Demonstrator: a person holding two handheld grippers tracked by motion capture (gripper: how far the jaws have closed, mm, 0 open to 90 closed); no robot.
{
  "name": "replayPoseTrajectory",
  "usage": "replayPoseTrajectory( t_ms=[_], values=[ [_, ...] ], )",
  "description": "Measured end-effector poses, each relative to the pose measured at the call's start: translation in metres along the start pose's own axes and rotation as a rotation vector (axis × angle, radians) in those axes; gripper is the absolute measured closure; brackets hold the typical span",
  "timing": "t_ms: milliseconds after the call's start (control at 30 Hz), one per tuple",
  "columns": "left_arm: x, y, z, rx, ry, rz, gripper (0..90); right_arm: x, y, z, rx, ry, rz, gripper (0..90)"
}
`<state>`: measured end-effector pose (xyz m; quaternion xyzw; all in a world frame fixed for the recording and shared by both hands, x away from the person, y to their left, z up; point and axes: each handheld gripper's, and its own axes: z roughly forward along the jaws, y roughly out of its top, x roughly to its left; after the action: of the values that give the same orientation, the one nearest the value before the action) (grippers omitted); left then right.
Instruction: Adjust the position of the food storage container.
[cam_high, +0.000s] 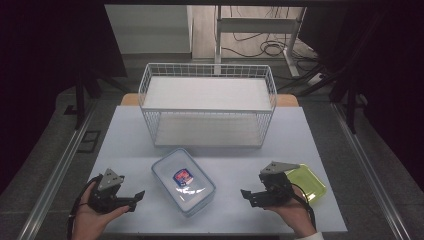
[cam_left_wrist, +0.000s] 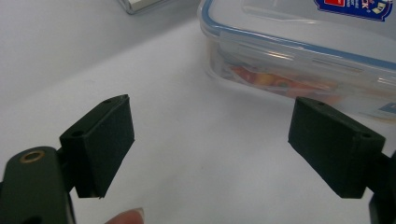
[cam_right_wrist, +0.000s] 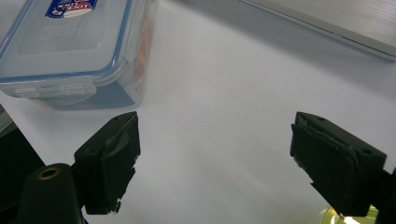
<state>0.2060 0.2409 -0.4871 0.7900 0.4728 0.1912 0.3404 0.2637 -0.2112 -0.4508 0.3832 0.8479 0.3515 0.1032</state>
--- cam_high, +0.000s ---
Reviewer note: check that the person's right hand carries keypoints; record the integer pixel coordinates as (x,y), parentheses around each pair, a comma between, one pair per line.
(295,215)

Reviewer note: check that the green-lidded food container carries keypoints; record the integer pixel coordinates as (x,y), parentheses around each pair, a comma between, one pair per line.
(308,183)

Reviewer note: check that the black metal stand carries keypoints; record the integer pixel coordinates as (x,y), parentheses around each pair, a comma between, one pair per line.
(80,100)
(350,106)

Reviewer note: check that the person's left hand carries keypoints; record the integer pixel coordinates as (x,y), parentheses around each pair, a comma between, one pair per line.
(88,221)

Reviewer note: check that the silver metal rail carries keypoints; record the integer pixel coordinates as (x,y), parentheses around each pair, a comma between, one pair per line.
(370,170)
(55,173)

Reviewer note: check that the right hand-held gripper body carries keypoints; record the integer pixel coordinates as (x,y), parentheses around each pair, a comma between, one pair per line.
(276,186)

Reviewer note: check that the white power strip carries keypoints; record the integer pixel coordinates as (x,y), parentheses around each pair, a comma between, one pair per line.
(315,79)

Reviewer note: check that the wooden table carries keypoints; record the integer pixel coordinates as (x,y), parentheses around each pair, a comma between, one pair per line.
(130,99)

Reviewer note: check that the white metal desk frame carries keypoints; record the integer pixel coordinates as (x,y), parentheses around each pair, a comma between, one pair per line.
(256,25)

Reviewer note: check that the clear blue-rimmed food container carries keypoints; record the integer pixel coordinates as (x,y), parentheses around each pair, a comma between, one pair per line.
(183,181)

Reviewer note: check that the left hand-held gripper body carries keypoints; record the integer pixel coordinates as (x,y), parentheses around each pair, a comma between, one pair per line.
(108,181)

